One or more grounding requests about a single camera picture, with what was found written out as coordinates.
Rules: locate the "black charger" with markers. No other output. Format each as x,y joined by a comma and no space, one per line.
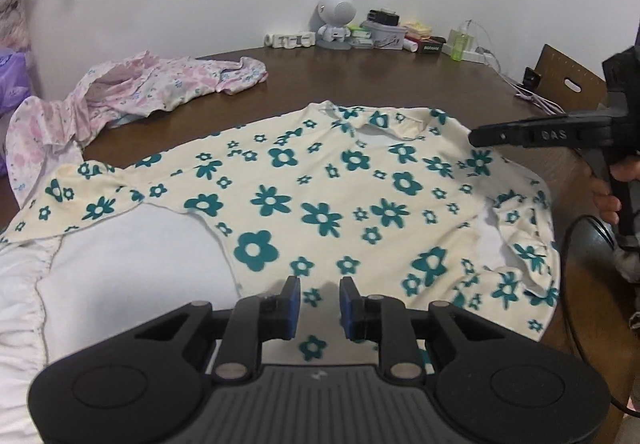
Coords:
384,17

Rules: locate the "pink floral garment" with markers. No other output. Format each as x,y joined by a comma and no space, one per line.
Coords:
140,84

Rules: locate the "grey tin box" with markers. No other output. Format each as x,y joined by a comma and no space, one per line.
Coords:
385,36

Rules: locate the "purple tissue pack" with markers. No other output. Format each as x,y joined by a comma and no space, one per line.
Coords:
12,84

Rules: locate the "cardboard box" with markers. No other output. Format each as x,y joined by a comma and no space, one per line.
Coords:
560,69

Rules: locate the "person's right hand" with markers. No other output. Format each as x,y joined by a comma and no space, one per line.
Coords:
602,199

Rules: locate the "green spray bottle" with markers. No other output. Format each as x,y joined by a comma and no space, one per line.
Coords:
460,44

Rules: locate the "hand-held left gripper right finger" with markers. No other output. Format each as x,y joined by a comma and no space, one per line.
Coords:
346,309

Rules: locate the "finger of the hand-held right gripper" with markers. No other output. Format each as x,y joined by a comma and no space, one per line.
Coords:
500,134

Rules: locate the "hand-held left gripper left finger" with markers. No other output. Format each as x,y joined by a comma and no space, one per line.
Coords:
294,309

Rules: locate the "dark brown box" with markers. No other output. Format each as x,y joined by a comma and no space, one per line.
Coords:
431,48

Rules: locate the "cream green floral garment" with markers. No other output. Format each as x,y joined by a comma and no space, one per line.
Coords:
325,204

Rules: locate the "white astronaut speaker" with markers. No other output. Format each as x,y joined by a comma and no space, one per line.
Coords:
336,11

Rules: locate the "pink fuzzy vase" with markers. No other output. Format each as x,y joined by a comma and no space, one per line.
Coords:
10,24

